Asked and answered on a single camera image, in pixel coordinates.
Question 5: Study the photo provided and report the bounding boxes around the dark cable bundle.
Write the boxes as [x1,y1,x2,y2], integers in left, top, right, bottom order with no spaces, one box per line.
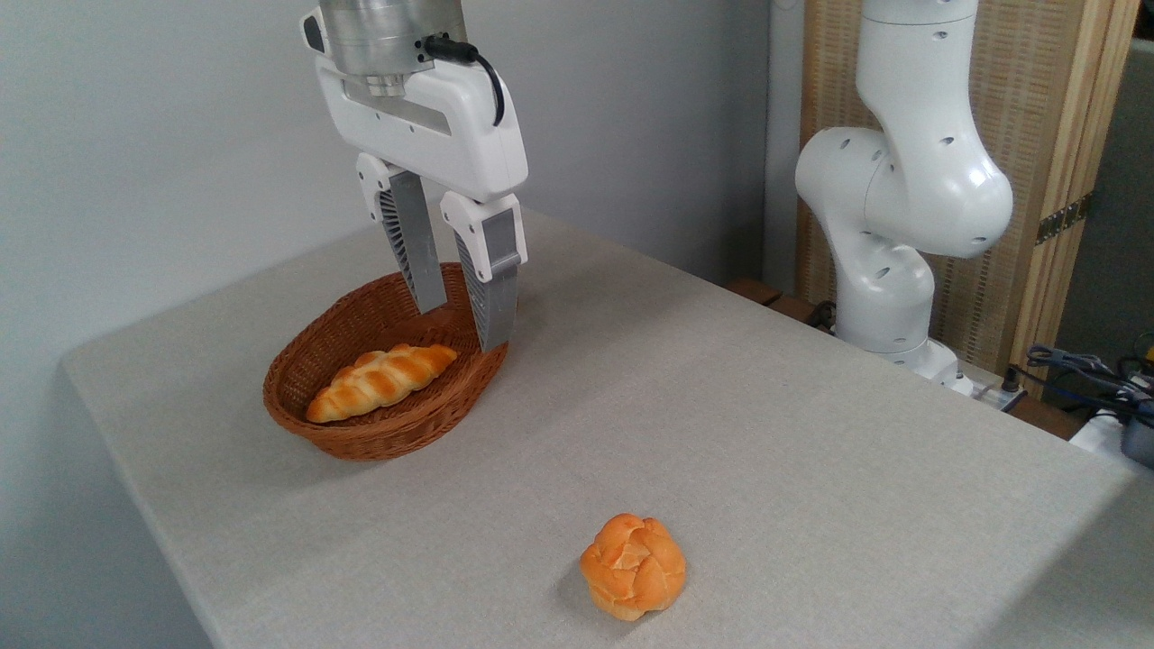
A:
[1010,334,1154,425]

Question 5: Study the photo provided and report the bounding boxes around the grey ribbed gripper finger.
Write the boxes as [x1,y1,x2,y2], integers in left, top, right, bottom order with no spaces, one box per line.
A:
[439,191,528,353]
[354,153,449,315]

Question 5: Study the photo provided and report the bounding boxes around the round knotted bread roll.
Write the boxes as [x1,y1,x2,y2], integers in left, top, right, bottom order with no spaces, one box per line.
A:
[580,513,688,622]

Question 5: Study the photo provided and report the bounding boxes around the brass screen hinge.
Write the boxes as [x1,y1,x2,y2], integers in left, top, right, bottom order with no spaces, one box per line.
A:
[1035,194,1094,246]

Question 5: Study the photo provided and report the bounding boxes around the brown wicker basket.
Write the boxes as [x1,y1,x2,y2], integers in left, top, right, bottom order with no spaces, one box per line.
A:
[262,262,510,462]

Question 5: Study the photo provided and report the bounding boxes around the brown wooden ledge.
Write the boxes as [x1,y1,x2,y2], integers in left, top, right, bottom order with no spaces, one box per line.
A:
[726,278,839,330]

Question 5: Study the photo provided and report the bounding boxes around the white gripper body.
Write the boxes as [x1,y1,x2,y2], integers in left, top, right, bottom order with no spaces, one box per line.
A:
[314,36,529,204]

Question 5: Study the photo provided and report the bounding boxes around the white power strip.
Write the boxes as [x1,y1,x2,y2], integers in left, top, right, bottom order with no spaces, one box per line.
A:
[966,377,1029,413]

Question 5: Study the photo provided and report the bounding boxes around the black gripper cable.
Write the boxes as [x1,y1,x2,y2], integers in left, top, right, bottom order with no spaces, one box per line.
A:
[424,34,506,127]

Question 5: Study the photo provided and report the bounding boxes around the long braided bread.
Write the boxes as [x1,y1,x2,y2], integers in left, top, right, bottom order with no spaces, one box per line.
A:
[306,343,459,425]

